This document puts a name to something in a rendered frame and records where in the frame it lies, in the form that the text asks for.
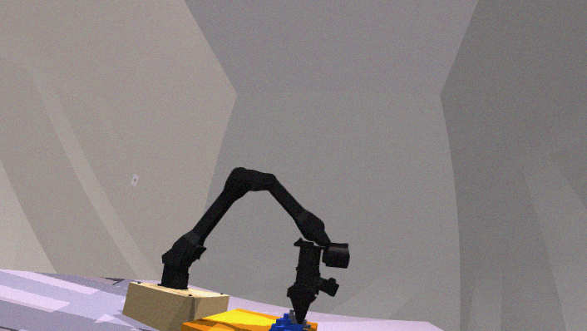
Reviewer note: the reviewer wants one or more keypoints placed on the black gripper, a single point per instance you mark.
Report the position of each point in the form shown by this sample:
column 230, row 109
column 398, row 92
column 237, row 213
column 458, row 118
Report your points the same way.
column 301, row 292

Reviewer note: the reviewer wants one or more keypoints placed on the grey micro servo with orange cable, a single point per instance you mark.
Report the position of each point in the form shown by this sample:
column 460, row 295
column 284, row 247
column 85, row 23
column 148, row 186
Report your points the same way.
column 293, row 318

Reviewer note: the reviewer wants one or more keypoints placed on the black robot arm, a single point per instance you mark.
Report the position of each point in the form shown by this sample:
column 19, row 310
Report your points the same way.
column 190, row 246

